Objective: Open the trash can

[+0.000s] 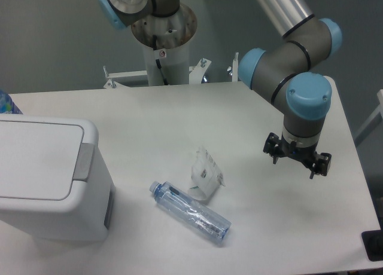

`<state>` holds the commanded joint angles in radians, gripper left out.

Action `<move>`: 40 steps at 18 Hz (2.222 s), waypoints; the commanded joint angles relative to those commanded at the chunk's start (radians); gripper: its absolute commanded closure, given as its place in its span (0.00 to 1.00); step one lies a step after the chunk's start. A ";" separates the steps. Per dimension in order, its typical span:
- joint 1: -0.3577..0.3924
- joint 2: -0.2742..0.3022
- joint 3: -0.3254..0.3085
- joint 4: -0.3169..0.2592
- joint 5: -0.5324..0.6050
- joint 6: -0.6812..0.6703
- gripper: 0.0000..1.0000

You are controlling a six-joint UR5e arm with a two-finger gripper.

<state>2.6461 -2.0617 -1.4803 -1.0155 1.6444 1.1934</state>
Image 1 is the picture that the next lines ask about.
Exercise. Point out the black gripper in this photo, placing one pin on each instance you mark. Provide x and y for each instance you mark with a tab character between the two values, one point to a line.
299	149

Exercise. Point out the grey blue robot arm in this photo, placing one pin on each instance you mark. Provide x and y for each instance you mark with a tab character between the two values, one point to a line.
282	77

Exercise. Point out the white trash can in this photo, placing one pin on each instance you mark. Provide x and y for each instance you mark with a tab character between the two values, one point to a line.
83	215

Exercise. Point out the white trash can lid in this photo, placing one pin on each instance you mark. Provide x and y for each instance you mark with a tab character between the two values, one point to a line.
42	156

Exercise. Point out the crumpled white plastic bag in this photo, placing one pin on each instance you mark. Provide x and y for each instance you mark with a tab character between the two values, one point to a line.
206	176

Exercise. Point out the black box at table edge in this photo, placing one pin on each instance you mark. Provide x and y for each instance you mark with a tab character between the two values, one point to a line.
373	244

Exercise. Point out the clear plastic water bottle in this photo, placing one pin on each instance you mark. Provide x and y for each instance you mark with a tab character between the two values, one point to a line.
185	209

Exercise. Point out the blue labelled bottle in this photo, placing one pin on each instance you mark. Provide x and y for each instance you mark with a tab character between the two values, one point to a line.
7	106

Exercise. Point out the white frame at right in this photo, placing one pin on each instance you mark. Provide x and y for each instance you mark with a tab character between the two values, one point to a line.
372	122

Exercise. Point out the white metal base frame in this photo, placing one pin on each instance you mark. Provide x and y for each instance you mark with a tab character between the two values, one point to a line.
161	70

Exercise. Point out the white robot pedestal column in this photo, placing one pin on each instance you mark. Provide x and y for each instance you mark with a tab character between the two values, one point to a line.
173	33

